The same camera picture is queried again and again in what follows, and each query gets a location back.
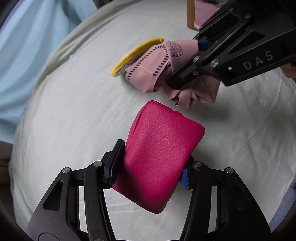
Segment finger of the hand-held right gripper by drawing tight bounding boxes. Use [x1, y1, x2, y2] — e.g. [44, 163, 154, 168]
[167, 17, 287, 90]
[198, 0, 289, 50]

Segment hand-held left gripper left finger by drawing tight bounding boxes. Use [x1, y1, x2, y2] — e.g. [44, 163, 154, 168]
[25, 139, 126, 241]

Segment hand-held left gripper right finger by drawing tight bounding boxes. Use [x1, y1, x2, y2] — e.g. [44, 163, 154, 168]
[179, 159, 271, 241]

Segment pink patterned cardboard box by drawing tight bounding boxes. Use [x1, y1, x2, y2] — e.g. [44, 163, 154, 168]
[186, 0, 223, 30]

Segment magenta leather pouch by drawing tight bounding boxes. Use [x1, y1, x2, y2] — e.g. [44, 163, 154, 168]
[112, 100, 206, 214]

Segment pink stitched cloth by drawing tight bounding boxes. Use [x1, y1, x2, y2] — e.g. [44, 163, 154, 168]
[125, 39, 220, 109]

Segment person's right hand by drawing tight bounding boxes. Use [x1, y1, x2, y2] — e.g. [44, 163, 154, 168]
[281, 62, 296, 80]

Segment round yellow-rimmed pad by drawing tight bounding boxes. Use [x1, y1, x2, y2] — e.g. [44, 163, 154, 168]
[110, 37, 164, 77]

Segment light blue hanging cloth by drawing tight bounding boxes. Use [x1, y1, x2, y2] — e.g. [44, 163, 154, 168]
[0, 0, 97, 126]

